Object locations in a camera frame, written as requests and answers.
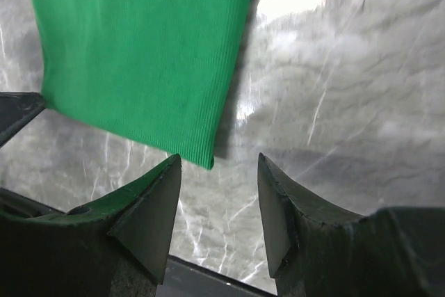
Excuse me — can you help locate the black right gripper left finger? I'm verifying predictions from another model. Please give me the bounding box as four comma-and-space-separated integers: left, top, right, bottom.
1, 154, 181, 296

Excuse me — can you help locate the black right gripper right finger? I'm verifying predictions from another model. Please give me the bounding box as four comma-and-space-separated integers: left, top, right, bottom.
257, 155, 444, 296

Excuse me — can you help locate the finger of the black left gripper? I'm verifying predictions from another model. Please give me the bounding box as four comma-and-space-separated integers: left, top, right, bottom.
0, 92, 46, 147

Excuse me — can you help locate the green tank top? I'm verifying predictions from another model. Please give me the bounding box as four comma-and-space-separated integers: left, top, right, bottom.
32, 0, 250, 169

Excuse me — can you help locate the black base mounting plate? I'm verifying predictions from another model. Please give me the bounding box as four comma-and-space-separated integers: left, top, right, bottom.
0, 187, 275, 297

